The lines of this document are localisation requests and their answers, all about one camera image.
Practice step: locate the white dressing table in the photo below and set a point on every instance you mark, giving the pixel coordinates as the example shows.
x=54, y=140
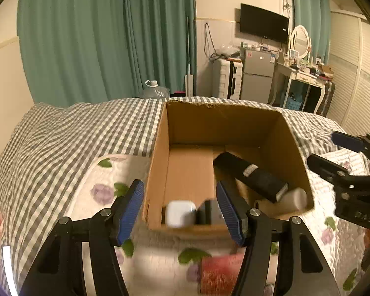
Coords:
x=296, y=75

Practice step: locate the black bottle with white cap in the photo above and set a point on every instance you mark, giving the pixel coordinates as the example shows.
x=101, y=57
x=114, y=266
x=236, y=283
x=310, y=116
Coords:
x=249, y=172

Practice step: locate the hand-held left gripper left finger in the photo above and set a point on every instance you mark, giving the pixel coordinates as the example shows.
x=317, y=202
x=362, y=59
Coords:
x=130, y=214

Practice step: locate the oval white-framed mirror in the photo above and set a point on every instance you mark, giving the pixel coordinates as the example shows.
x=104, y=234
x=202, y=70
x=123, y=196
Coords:
x=300, y=41

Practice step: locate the small white rounded case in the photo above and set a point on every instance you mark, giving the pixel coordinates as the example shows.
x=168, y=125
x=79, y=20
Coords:
x=179, y=214

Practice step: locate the black wall television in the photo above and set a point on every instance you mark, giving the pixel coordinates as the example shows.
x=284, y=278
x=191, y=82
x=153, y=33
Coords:
x=263, y=23

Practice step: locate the grey checked blanket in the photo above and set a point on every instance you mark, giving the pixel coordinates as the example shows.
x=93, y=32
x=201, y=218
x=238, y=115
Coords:
x=64, y=135

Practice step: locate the small black box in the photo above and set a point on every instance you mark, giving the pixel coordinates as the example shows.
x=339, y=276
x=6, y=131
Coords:
x=208, y=212

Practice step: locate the white louvred wardrobe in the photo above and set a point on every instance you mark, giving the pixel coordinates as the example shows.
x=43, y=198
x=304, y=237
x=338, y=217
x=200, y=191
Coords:
x=357, y=74

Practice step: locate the brown cardboard box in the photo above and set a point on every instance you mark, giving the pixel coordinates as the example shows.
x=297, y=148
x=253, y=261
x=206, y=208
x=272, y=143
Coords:
x=188, y=172

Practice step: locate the floral quilt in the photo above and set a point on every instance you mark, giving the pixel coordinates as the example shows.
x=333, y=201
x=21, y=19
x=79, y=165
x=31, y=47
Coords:
x=172, y=252

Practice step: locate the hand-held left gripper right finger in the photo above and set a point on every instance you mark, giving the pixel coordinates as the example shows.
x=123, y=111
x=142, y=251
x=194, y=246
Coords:
x=231, y=217

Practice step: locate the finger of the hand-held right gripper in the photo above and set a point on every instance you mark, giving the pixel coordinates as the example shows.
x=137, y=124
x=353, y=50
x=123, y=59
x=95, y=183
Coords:
x=325, y=166
x=345, y=140

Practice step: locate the narrow green curtain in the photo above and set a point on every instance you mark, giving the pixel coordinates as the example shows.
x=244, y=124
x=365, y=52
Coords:
x=311, y=18

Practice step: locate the blue plastic basket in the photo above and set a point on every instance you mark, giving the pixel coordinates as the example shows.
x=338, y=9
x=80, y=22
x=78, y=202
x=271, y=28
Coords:
x=293, y=102

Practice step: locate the dark brown trunk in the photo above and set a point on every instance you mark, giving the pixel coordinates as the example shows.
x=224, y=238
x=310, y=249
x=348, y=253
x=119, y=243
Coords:
x=326, y=97

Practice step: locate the clear plastic bag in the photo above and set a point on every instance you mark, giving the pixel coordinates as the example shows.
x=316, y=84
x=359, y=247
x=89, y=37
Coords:
x=228, y=49

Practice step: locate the large clear water bottle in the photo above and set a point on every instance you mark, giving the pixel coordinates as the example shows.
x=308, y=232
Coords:
x=154, y=91

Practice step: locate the wide green curtain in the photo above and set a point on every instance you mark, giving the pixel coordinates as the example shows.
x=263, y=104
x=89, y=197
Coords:
x=95, y=37

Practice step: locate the white cylindrical bottle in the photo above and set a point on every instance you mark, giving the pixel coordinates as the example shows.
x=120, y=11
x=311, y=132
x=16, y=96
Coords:
x=294, y=198

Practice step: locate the silver fridge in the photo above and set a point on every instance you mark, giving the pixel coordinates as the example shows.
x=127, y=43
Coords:
x=257, y=74

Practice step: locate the white suitcase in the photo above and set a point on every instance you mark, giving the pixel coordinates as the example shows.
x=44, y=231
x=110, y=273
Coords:
x=223, y=78

